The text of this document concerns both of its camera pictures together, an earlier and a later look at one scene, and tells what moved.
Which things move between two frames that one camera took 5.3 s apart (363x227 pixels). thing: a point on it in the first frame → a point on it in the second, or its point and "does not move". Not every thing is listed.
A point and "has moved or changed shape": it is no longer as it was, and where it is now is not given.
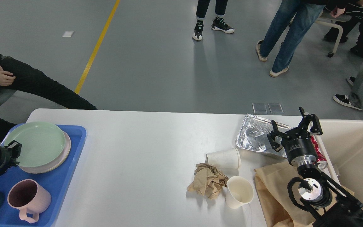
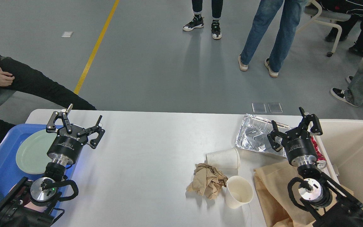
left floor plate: [259, 108] does not move
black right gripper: [300, 149] does not move
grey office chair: [1, 96] does not move
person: [302, 14] → [286, 14]
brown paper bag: [273, 181] does not move
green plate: [42, 143] has moved or changed shape
